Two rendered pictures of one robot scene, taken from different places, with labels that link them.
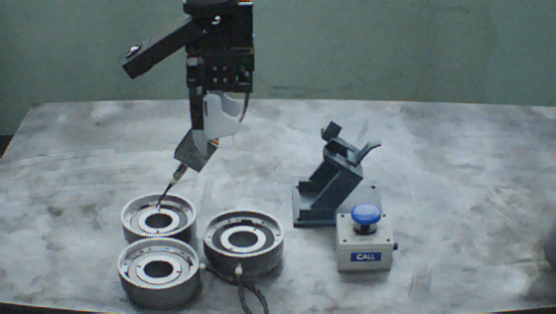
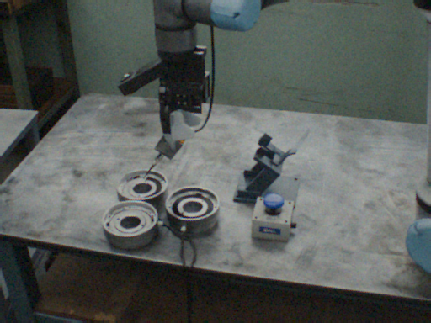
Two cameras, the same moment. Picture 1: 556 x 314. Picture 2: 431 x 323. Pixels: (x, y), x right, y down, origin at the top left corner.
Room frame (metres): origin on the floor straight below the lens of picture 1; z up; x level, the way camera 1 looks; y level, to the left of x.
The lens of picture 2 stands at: (0.00, -0.20, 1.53)
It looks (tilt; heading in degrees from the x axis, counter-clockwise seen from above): 30 degrees down; 14
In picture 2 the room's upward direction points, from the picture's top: 2 degrees counter-clockwise
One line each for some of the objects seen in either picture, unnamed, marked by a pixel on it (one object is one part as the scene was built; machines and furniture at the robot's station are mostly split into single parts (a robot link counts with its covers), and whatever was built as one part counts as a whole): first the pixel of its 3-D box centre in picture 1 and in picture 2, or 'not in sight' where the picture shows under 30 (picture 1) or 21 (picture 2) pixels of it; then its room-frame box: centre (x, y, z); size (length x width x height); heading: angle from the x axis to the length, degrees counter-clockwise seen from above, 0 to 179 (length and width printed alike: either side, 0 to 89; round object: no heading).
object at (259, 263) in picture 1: (243, 243); (193, 210); (0.83, 0.04, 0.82); 0.10 x 0.10 x 0.04
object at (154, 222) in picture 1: (159, 226); (142, 191); (0.87, 0.16, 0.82); 0.10 x 0.10 x 0.04
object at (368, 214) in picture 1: (365, 225); (273, 208); (0.83, -0.11, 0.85); 0.04 x 0.04 x 0.05
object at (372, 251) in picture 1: (367, 240); (275, 219); (0.83, -0.12, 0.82); 0.08 x 0.07 x 0.05; 89
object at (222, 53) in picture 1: (217, 43); (182, 77); (0.91, 0.07, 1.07); 0.09 x 0.08 x 0.12; 90
